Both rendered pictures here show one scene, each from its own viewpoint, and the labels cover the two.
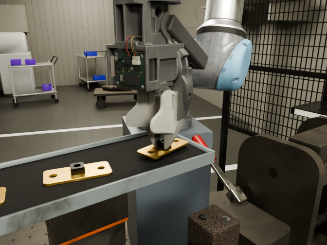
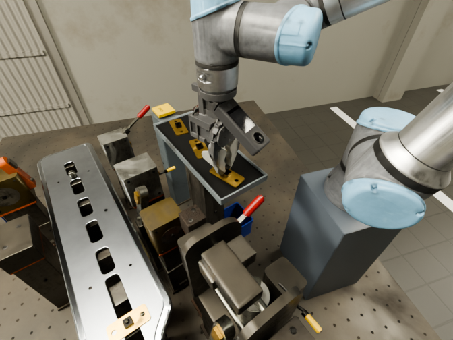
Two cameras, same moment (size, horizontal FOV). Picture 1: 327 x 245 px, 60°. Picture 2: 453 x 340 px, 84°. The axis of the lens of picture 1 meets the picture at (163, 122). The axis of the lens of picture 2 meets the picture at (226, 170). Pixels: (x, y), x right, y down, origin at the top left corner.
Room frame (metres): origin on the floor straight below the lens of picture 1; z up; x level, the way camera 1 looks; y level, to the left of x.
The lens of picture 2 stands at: (0.40, -0.43, 1.59)
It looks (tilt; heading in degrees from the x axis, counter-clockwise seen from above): 43 degrees down; 89
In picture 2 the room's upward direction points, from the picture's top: straight up
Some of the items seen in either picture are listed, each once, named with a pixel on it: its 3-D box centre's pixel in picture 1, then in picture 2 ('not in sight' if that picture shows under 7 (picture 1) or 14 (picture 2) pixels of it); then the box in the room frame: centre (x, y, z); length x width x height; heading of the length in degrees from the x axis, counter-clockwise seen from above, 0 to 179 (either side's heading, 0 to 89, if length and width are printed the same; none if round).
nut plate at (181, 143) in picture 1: (163, 144); (226, 173); (0.40, 0.00, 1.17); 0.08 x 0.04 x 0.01; 140
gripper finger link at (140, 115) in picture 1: (142, 117); (224, 150); (0.40, 0.03, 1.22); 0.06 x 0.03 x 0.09; 140
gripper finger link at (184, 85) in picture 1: (174, 88); (218, 147); (0.39, -0.02, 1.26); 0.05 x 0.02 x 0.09; 50
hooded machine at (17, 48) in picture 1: (16, 63); not in sight; (6.41, 3.27, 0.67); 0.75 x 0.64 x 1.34; 16
